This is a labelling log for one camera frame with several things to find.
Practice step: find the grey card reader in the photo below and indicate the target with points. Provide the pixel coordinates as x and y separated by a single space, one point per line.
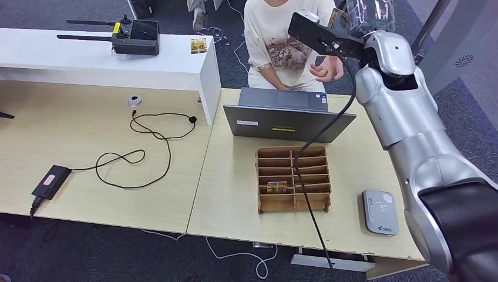
380 213

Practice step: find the person's foot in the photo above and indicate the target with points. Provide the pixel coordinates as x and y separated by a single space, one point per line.
197 18

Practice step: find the black remote controller with antennas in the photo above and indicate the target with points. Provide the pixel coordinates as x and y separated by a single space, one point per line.
136 42

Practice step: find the autumn tree picture card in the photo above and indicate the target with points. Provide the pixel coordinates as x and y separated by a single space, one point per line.
198 46

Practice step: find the autumn tree room key card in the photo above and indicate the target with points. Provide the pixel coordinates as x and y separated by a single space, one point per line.
277 187

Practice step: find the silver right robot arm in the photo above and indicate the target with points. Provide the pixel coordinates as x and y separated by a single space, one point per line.
412 116

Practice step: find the black box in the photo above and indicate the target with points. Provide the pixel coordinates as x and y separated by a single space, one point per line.
142 4

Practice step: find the person's left hand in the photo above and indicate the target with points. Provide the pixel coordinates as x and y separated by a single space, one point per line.
328 70

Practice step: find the grey kiosk stand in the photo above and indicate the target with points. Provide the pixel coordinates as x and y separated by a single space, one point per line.
459 50

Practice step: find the wooden card organizer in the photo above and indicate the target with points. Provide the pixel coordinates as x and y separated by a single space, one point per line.
276 202

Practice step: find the grey laptop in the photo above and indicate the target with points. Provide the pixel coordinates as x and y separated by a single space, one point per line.
288 122

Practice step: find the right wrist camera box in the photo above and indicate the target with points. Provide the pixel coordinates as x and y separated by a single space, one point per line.
315 35

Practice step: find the person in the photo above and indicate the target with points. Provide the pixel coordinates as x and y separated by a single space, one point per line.
272 43

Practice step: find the black power adapter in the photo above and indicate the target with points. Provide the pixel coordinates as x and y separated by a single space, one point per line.
51 182

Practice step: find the white desk riser shelf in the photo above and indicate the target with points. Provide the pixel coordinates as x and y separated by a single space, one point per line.
97 64

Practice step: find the person's right forearm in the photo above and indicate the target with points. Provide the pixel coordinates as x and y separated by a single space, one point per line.
272 78

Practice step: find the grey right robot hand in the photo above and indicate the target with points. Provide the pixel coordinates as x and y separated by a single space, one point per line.
369 15

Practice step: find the white desk foot plate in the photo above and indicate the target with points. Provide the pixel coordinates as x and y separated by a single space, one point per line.
346 265

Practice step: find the black stand foot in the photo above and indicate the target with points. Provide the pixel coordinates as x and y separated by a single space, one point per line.
4 115

